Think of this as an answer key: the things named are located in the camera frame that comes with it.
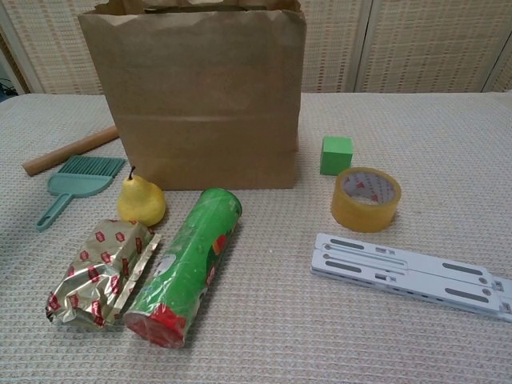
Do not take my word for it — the teal small brush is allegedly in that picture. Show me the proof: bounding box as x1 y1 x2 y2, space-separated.
35 155 128 233

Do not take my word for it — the clear packing tape roll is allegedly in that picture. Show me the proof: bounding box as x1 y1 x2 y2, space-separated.
330 166 402 233

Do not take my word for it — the green cube block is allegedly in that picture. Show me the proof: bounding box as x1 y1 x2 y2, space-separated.
319 135 354 176

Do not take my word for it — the wooden rod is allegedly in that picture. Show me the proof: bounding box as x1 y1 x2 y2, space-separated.
22 126 120 176

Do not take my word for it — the woven folding screen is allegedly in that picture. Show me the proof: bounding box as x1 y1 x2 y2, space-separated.
0 0 512 95

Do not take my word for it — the brown paper bag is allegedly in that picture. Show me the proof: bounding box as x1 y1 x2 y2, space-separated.
77 0 308 191

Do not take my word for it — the yellow pear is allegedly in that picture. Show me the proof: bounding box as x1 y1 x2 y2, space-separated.
117 166 166 226

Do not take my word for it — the green chip can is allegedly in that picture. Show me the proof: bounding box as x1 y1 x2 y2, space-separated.
122 187 244 348

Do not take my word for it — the gold red foil packet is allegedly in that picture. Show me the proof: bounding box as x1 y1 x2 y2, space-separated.
46 218 163 329

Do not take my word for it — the white folding laptop stand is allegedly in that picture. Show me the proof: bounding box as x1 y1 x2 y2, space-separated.
310 233 512 323

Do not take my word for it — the beige woven tablecloth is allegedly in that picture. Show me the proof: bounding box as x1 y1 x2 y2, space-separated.
0 92 512 384

